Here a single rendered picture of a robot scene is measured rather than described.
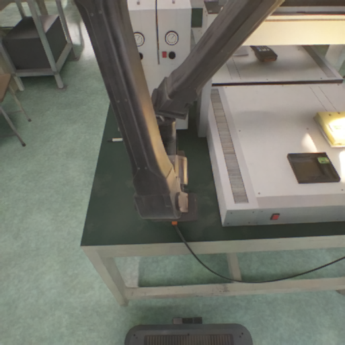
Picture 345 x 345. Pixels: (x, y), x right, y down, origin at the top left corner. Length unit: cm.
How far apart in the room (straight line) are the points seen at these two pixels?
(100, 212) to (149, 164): 52
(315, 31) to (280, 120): 31
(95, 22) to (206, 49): 20
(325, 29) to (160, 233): 80
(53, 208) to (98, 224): 109
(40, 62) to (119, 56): 272
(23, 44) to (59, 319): 239
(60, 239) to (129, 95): 151
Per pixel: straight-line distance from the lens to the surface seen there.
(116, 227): 86
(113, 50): 37
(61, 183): 207
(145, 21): 92
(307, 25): 97
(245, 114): 108
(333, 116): 114
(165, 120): 62
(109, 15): 37
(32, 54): 306
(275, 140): 100
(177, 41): 93
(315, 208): 86
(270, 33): 94
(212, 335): 125
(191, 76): 52
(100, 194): 94
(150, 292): 139
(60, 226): 185
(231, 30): 46
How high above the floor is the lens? 149
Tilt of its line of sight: 49 degrees down
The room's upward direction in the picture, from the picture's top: 1 degrees counter-clockwise
